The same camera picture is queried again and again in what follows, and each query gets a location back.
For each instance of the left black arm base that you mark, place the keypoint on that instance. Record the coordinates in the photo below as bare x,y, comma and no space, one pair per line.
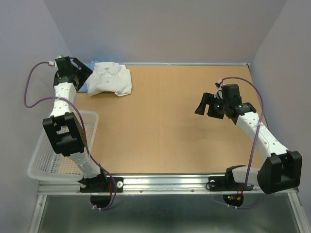
102,190

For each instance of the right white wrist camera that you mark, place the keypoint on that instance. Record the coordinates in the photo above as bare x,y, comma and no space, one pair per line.
218,93

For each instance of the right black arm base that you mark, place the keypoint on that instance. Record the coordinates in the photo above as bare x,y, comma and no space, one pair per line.
233,192

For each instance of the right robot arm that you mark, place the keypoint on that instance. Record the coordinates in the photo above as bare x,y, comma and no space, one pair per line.
281,169

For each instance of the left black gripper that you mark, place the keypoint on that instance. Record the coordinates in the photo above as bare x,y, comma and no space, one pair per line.
84,72

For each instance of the folded blue shirt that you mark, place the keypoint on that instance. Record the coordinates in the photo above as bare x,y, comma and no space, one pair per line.
90,65

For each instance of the aluminium mounting rail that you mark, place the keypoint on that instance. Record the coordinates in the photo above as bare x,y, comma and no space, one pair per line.
163,184

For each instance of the white plastic basket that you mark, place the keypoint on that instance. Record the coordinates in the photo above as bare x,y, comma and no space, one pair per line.
46,165

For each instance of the metal front panel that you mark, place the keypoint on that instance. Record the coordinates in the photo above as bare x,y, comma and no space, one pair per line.
280,213

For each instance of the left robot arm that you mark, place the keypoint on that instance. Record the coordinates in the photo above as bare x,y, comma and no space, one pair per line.
64,127

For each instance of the white long sleeve shirt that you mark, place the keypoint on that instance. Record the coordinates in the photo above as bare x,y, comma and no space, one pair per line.
109,77

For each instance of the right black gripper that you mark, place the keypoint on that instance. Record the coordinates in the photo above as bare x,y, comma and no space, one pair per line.
206,99

